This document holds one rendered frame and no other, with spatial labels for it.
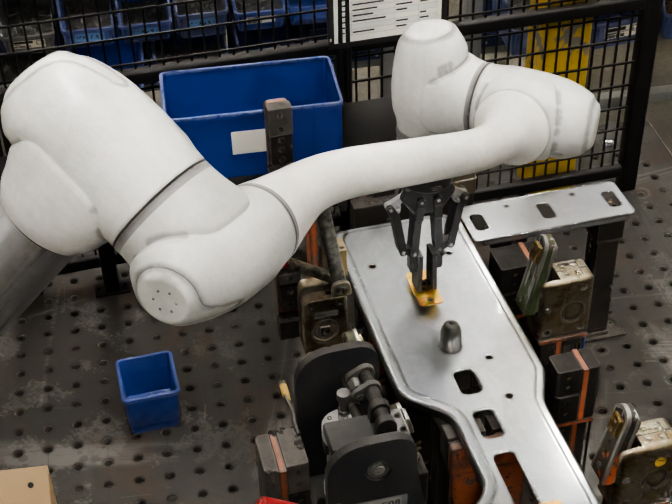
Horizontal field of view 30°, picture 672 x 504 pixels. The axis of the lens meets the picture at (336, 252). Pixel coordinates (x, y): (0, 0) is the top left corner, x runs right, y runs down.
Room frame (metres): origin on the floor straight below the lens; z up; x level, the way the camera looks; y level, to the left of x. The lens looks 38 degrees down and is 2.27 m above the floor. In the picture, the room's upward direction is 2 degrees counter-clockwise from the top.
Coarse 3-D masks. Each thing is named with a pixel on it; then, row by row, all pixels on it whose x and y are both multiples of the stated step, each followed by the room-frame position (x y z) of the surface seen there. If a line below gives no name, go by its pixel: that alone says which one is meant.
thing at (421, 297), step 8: (408, 272) 1.54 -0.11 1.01; (424, 272) 1.54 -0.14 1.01; (408, 280) 1.52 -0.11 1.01; (424, 280) 1.51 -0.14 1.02; (424, 288) 1.50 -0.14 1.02; (416, 296) 1.48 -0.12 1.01; (424, 296) 1.48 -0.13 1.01; (432, 296) 1.48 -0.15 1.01; (440, 296) 1.48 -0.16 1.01; (424, 304) 1.46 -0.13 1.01; (432, 304) 1.46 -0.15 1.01
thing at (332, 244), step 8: (328, 208) 1.45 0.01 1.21; (344, 208) 1.46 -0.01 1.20; (320, 216) 1.45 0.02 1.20; (328, 216) 1.45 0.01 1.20; (320, 224) 1.45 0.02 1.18; (328, 224) 1.45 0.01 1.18; (320, 232) 1.45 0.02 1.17; (328, 232) 1.45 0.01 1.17; (320, 240) 1.47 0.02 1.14; (328, 240) 1.45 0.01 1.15; (336, 240) 1.45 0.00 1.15; (328, 248) 1.45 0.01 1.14; (336, 248) 1.45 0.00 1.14; (328, 256) 1.45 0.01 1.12; (336, 256) 1.45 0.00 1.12; (328, 264) 1.45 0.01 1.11; (336, 264) 1.45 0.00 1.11; (336, 272) 1.45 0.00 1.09; (344, 272) 1.46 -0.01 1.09; (336, 280) 1.45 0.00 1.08
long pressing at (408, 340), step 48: (384, 240) 1.65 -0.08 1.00; (384, 288) 1.52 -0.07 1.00; (480, 288) 1.51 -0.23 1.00; (384, 336) 1.41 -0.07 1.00; (432, 336) 1.41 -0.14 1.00; (480, 336) 1.40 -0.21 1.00; (432, 384) 1.30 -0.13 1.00; (480, 384) 1.30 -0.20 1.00; (528, 384) 1.30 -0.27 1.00; (480, 432) 1.21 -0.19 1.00; (528, 432) 1.20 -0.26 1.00; (480, 480) 1.12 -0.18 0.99; (528, 480) 1.12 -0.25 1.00; (576, 480) 1.11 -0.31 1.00
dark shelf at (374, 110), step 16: (352, 112) 2.00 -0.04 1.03; (368, 112) 2.00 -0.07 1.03; (384, 112) 2.00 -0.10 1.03; (352, 128) 1.95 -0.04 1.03; (368, 128) 1.94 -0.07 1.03; (384, 128) 1.94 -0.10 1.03; (352, 144) 1.89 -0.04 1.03; (0, 160) 1.88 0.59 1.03; (0, 176) 1.82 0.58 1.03; (240, 176) 1.80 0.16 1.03; (256, 176) 1.80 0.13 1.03
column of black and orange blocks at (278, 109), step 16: (272, 112) 1.74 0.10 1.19; (288, 112) 1.75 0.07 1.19; (272, 128) 1.74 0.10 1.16; (288, 128) 1.75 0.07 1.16; (272, 144) 1.75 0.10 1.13; (288, 144) 1.75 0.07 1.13; (272, 160) 1.74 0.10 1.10; (288, 160) 1.75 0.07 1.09; (288, 272) 1.75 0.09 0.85; (288, 288) 1.75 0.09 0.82; (288, 304) 1.75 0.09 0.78; (288, 320) 1.75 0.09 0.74; (288, 336) 1.74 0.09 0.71
